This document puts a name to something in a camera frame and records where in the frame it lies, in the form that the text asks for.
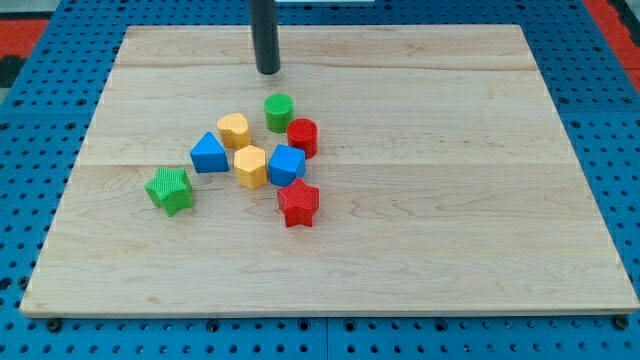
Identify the blue cube block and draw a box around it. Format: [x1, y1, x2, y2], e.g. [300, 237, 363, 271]
[268, 144, 306, 187]

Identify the yellow heart block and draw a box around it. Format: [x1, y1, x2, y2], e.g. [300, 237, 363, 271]
[216, 113, 251, 149]

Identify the red star block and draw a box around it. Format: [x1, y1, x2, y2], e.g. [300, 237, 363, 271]
[277, 178, 320, 227]

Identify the red cylinder block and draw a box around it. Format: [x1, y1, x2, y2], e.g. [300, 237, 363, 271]
[286, 118, 318, 159]

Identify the yellow hexagon block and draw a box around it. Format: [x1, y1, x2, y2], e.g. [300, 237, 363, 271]
[233, 145, 268, 189]

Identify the green cylinder block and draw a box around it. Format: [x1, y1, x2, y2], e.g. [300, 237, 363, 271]
[263, 93, 294, 133]

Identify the blue triangle block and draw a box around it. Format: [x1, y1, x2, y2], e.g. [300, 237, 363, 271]
[190, 132, 230, 173]

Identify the light wooden board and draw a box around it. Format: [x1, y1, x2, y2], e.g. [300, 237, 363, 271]
[20, 25, 639, 319]

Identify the green star block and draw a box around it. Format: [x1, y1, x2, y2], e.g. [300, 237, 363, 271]
[144, 167, 194, 217]

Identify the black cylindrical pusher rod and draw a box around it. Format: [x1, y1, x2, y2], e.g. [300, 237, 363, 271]
[248, 0, 280, 75]

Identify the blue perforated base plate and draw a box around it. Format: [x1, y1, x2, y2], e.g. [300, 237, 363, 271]
[1, 0, 639, 359]

